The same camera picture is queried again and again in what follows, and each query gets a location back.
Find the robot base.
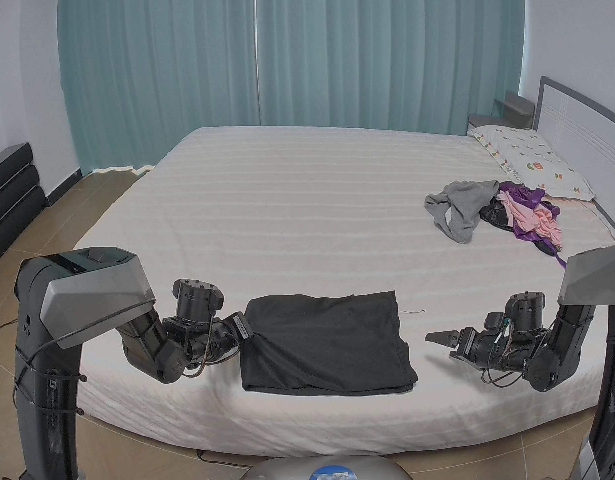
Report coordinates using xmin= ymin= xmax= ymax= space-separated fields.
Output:
xmin=242 ymin=455 xmax=403 ymax=480

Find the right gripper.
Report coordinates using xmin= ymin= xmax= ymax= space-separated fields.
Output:
xmin=425 ymin=327 xmax=494 ymax=370

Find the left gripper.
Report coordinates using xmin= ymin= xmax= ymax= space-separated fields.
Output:
xmin=227 ymin=310 xmax=254 ymax=355

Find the white printed pillow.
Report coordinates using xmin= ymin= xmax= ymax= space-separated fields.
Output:
xmin=467 ymin=124 xmax=595 ymax=201

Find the blue-green curtain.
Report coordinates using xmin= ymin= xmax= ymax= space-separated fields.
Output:
xmin=255 ymin=0 xmax=525 ymax=136
xmin=57 ymin=0 xmax=262 ymax=175

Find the black chest of drawers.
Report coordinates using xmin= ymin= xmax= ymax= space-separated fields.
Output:
xmin=0 ymin=142 xmax=47 ymax=271

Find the bed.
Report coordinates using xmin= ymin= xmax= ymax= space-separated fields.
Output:
xmin=70 ymin=74 xmax=615 ymax=458

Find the grey bedside table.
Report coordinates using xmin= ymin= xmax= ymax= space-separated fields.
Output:
xmin=467 ymin=89 xmax=535 ymax=130

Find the pile of clothes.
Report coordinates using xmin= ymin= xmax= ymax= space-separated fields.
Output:
xmin=480 ymin=180 xmax=570 ymax=269

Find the grey garment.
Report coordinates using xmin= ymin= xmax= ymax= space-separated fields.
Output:
xmin=424 ymin=179 xmax=500 ymax=244

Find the black T-shirt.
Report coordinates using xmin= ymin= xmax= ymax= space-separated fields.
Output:
xmin=240 ymin=290 xmax=428 ymax=396

